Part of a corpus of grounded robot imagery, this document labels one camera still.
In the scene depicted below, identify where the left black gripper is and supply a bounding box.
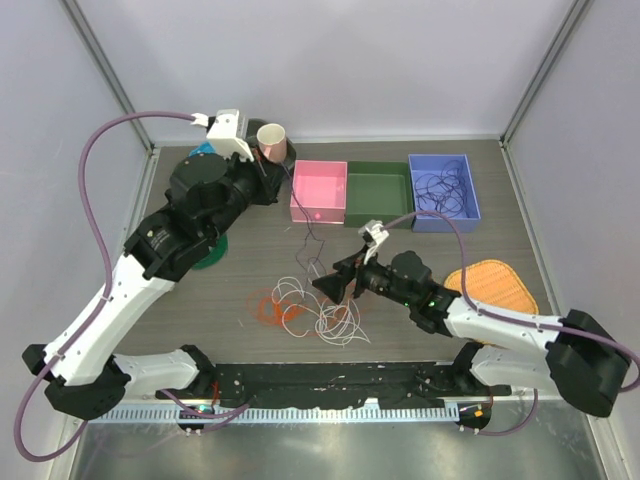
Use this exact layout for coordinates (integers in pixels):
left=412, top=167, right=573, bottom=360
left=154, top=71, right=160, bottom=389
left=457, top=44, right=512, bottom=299
left=206, top=142, right=288, bottom=242

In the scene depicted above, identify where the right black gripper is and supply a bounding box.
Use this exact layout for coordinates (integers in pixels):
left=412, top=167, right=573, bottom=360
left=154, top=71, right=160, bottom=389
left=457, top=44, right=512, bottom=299
left=313, top=243, right=416, bottom=308

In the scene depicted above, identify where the white thin cable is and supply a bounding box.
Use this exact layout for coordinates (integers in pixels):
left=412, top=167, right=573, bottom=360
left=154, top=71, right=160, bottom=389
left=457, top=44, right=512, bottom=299
left=272, top=272, right=374, bottom=349

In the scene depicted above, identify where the pink plastic box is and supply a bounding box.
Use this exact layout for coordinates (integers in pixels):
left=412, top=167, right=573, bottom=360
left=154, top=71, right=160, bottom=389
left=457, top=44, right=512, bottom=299
left=290, top=160, right=348, bottom=225

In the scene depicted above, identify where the green plastic box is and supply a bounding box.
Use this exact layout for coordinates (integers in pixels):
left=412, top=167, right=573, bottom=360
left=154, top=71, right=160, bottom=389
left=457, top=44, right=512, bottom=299
left=344, top=161, right=414, bottom=228

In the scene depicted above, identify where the blue plastic box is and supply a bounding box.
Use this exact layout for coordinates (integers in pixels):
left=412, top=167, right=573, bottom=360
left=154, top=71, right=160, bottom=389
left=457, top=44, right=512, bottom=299
left=408, top=154, right=481, bottom=233

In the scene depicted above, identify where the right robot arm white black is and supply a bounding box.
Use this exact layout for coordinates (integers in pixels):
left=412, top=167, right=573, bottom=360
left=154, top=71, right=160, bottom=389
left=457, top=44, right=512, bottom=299
left=312, top=251, right=631, bottom=417

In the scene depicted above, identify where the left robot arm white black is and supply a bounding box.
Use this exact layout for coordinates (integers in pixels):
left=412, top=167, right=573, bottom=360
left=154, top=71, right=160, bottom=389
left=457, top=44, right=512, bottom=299
left=22, top=153, right=285, bottom=420

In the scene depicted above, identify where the blue dotted plate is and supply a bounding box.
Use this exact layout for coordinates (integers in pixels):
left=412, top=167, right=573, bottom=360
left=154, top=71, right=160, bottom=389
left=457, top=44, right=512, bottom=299
left=189, top=142, right=215, bottom=156

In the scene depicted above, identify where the green tape roll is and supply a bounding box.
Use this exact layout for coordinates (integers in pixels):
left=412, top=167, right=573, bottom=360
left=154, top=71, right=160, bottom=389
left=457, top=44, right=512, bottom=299
left=191, top=234, right=229, bottom=270

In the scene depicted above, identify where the dark green serving tray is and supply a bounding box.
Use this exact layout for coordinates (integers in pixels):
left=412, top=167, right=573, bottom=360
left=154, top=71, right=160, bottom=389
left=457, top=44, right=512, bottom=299
left=246, top=118, right=297, bottom=171

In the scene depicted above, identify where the pink mug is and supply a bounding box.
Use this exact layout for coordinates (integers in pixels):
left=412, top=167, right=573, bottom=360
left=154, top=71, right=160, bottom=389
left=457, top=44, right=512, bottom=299
left=256, top=123, right=287, bottom=164

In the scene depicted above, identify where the orange woven mat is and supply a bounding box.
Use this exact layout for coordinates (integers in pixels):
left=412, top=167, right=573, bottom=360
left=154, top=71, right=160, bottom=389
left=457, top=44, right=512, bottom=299
left=443, top=258, right=540, bottom=346

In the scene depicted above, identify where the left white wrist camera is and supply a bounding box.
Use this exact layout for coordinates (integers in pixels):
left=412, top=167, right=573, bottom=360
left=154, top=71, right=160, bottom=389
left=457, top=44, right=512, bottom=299
left=191, top=109, right=254, bottom=162

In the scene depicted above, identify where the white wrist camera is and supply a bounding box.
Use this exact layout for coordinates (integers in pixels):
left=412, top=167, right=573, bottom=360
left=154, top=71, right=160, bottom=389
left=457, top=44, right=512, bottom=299
left=191, top=109, right=254, bottom=162
left=358, top=220, right=389, bottom=264

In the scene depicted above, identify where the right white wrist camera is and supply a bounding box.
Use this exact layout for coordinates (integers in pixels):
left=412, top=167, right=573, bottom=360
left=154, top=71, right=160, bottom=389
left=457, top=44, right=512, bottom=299
left=358, top=220, right=389, bottom=264

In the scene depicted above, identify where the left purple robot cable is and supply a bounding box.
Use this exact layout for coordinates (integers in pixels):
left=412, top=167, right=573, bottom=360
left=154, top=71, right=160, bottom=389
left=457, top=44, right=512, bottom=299
left=12, top=110, right=201, bottom=461

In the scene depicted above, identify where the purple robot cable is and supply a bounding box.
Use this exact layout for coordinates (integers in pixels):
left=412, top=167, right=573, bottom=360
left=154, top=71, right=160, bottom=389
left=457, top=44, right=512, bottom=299
left=12, top=110, right=201, bottom=461
left=382, top=209, right=640, bottom=394

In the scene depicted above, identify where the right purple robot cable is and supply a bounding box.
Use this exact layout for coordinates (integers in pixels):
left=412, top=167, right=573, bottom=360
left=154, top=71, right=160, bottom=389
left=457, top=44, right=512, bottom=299
left=382, top=209, right=640, bottom=394

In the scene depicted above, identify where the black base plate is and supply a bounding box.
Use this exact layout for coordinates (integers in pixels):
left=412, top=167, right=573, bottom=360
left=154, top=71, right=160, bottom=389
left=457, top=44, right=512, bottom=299
left=170, top=362, right=511, bottom=410

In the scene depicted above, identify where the white slotted cable duct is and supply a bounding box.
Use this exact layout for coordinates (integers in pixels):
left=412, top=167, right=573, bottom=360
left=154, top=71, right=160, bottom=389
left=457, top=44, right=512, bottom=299
left=92, top=402, right=459, bottom=425

